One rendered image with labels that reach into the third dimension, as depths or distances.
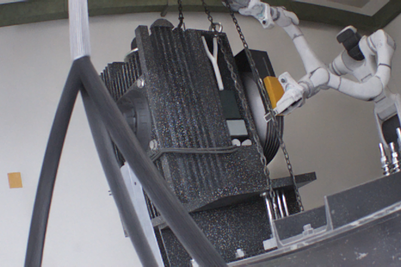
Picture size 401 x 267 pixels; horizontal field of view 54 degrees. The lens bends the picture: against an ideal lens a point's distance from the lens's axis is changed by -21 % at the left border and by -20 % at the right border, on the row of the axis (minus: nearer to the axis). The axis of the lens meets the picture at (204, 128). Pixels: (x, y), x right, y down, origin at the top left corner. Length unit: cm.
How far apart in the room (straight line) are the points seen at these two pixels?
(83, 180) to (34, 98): 64
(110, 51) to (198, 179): 173
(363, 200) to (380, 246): 15
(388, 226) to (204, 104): 118
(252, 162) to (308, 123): 189
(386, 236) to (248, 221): 90
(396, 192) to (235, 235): 75
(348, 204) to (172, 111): 96
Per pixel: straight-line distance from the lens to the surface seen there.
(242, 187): 143
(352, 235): 89
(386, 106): 229
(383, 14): 484
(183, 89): 178
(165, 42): 186
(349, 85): 192
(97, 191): 282
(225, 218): 159
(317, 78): 188
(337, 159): 375
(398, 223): 79
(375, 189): 97
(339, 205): 88
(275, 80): 193
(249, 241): 162
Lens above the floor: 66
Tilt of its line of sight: 17 degrees up
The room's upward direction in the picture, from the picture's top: 15 degrees counter-clockwise
